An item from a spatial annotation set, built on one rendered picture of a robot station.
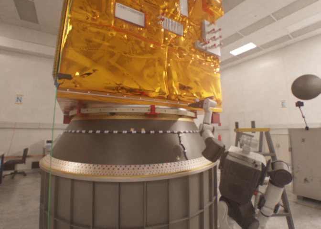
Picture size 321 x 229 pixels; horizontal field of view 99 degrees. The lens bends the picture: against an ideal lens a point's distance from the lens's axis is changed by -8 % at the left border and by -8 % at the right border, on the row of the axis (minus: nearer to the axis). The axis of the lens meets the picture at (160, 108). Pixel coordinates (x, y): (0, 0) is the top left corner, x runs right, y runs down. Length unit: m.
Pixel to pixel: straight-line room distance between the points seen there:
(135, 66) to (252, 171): 1.23
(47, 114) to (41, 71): 1.65
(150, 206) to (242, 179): 0.70
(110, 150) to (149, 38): 1.18
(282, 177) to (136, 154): 0.98
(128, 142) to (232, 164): 0.80
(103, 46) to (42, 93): 5.63
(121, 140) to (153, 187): 0.46
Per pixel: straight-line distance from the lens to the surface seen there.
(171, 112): 1.53
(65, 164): 1.52
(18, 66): 7.32
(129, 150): 1.29
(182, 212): 1.48
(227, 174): 1.07
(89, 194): 1.38
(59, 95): 1.36
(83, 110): 1.67
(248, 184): 1.08
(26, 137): 6.88
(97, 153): 1.36
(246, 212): 1.29
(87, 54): 1.42
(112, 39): 1.55
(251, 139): 1.17
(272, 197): 1.26
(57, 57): 1.52
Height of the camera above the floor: 1.51
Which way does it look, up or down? 8 degrees up
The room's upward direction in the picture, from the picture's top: straight up
